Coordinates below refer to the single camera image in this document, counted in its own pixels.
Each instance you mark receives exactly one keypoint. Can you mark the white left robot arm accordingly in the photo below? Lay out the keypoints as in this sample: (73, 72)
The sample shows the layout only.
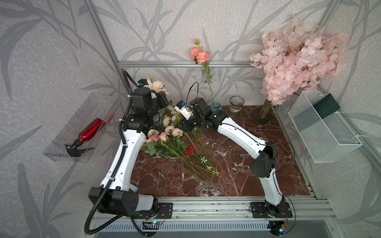
(113, 200)

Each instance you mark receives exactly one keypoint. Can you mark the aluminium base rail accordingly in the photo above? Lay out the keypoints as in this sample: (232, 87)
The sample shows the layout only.
(236, 208)

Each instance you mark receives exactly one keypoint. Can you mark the red carnation stem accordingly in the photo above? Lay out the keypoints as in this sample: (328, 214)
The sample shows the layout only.
(202, 161)

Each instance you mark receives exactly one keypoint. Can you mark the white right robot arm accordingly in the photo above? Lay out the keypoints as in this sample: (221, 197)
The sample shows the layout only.
(263, 166)

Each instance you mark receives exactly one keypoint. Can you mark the clear glass vase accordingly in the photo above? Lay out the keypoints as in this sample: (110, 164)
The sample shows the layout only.
(236, 102)

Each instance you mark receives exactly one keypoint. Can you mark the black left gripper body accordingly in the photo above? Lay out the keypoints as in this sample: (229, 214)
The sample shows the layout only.
(156, 104)

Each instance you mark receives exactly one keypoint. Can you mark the peach rose spray stem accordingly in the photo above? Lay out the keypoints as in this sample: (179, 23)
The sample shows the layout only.
(157, 86)

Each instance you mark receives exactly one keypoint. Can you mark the teal handled scraper tool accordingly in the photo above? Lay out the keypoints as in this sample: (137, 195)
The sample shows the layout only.
(134, 188)

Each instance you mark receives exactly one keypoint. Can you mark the magenta rose bud stem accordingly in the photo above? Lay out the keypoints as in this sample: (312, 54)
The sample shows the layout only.
(173, 149)

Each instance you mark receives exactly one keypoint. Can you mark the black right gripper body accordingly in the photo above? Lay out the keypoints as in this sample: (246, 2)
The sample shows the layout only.
(193, 122)

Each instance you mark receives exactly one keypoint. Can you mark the teal ceramic vase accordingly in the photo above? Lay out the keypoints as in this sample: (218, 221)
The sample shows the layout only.
(215, 106)

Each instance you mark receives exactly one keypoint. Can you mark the pink rose spray stem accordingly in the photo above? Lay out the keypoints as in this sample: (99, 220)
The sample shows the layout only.
(200, 56)

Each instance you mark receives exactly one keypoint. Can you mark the red spray bottle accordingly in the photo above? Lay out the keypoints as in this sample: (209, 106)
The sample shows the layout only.
(84, 136)

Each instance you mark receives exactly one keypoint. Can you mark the pink cherry blossom tree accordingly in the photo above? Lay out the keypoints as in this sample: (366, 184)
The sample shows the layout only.
(296, 58)

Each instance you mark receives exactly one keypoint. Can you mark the white wire mesh basket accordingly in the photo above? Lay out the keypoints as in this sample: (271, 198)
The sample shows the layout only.
(328, 139)

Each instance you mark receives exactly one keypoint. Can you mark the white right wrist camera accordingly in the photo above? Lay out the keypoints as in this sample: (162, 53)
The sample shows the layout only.
(183, 109)

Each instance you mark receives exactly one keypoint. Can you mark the clear plastic wall bin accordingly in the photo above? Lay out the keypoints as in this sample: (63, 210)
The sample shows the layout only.
(95, 106)

